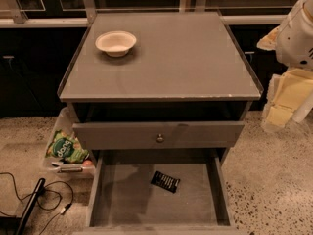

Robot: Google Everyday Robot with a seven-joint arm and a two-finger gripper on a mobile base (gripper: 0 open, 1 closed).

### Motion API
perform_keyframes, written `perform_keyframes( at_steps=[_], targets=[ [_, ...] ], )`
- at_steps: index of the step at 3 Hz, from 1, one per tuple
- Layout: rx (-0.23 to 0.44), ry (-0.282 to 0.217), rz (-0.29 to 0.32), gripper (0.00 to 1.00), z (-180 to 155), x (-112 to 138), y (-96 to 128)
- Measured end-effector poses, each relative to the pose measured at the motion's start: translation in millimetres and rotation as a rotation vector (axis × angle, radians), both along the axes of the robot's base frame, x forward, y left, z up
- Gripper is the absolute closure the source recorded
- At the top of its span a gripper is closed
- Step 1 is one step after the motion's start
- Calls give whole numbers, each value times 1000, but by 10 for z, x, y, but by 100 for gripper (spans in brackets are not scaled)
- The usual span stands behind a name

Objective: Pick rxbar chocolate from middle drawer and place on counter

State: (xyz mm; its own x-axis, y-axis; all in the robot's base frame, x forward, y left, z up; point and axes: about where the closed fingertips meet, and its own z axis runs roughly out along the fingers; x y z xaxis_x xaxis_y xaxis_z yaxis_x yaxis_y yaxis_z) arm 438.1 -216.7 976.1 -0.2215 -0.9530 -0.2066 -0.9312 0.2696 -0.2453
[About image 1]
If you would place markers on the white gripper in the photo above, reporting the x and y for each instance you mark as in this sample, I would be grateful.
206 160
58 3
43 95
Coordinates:
294 41

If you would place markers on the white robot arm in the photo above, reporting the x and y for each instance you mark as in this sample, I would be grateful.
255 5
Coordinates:
289 95

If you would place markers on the grey top drawer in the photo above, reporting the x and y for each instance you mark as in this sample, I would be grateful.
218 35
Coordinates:
143 135

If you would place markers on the grey drawer cabinet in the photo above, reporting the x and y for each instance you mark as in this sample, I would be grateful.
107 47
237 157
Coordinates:
183 67

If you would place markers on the round metal drawer knob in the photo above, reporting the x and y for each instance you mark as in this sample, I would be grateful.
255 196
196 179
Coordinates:
160 138

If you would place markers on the open grey middle drawer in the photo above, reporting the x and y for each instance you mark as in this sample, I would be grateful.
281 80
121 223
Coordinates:
123 200

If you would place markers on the white paper bowl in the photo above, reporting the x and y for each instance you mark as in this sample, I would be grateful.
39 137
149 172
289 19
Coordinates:
116 43

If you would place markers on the small orange fruit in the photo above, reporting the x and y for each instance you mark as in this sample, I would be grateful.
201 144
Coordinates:
87 163

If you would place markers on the green snack bag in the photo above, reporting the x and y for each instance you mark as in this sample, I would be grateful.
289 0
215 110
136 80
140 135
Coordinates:
66 148

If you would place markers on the clear plastic bin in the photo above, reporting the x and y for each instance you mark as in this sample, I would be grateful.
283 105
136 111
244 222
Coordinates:
58 166

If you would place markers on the black bar stand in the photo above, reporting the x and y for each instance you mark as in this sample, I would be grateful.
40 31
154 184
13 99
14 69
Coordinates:
27 210

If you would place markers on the metal railing frame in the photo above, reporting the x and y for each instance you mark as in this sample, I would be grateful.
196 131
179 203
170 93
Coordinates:
20 13

